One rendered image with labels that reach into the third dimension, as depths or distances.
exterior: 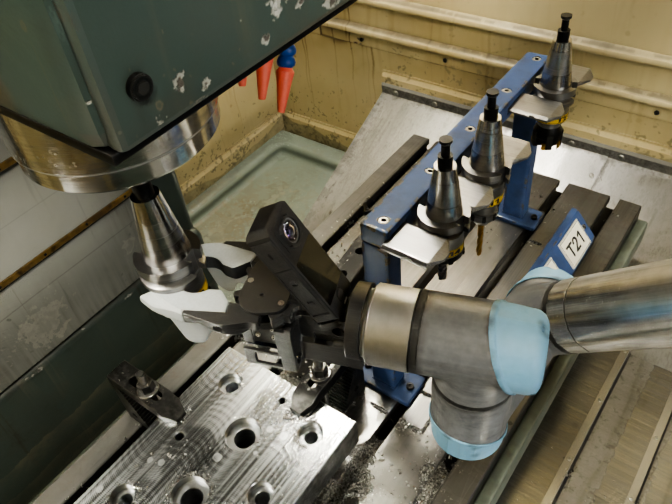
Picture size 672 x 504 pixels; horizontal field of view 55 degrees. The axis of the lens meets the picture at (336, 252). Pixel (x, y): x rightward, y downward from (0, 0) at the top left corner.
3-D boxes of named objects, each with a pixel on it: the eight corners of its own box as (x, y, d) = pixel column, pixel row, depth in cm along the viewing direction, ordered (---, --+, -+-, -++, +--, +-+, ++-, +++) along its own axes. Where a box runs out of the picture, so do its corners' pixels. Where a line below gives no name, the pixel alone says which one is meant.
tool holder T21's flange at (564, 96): (536, 84, 99) (538, 70, 97) (577, 89, 97) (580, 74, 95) (528, 106, 95) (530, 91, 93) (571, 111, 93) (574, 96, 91)
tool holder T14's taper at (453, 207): (440, 194, 78) (441, 148, 74) (470, 208, 76) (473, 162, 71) (417, 212, 76) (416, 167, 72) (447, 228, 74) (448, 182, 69)
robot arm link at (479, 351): (533, 422, 55) (549, 364, 49) (406, 396, 57) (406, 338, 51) (540, 349, 60) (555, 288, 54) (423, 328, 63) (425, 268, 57)
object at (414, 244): (458, 246, 74) (458, 241, 74) (434, 274, 71) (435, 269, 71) (406, 225, 77) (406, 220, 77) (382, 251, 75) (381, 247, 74)
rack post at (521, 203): (545, 216, 121) (570, 74, 101) (533, 232, 118) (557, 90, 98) (496, 199, 126) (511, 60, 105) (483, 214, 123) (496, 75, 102)
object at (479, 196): (500, 193, 80) (501, 188, 80) (480, 217, 77) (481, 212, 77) (450, 176, 83) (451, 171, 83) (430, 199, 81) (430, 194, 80)
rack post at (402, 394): (426, 382, 98) (427, 240, 77) (407, 407, 95) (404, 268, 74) (371, 353, 102) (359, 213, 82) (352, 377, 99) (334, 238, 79)
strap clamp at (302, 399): (365, 386, 98) (358, 324, 87) (313, 453, 91) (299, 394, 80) (347, 377, 99) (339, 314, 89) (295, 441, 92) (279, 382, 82)
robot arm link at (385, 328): (406, 336, 52) (425, 266, 57) (351, 326, 53) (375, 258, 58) (406, 389, 57) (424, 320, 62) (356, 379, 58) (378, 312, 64)
